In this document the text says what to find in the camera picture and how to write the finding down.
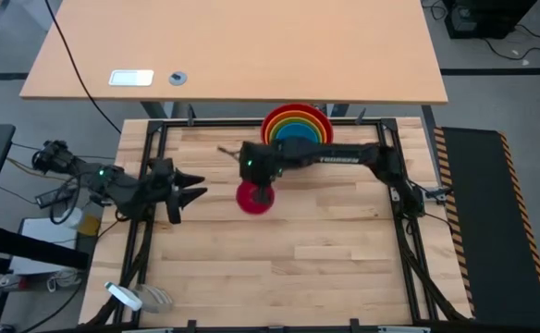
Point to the black aluminium table frame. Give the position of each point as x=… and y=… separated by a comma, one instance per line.
x=156, y=139

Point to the light wooden desk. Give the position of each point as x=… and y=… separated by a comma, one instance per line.
x=242, y=46

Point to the blue plastic bowl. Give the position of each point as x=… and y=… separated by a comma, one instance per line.
x=298, y=132

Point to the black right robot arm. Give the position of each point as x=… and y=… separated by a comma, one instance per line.
x=344, y=155

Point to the black computer tower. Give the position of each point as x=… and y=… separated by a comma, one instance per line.
x=487, y=18

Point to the white flat rectangular device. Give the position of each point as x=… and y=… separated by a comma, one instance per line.
x=131, y=77

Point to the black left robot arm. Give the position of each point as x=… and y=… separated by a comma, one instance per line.
x=108, y=185

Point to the rainbow stack of bowls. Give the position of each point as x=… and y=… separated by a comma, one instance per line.
x=298, y=107

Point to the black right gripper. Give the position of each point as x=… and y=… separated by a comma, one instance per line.
x=258, y=162

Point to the bottle with white cap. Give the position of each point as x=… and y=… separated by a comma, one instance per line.
x=82, y=219

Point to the white flat box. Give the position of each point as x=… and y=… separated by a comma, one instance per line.
x=39, y=242

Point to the green plastic bowl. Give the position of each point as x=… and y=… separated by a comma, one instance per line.
x=278, y=133

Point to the orange plastic bowl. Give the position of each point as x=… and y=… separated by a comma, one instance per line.
x=298, y=113

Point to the black mat with hazard stripes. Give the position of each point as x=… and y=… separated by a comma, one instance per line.
x=487, y=222

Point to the black power adapter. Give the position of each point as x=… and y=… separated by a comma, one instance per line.
x=52, y=196

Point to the grey round desk grommet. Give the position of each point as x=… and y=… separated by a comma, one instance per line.
x=178, y=78

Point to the yellow plastic bowl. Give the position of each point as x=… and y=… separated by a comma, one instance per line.
x=298, y=119

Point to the small red plastic bowl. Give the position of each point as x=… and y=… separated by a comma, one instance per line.
x=247, y=203

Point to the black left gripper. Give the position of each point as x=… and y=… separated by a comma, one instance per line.
x=163, y=185

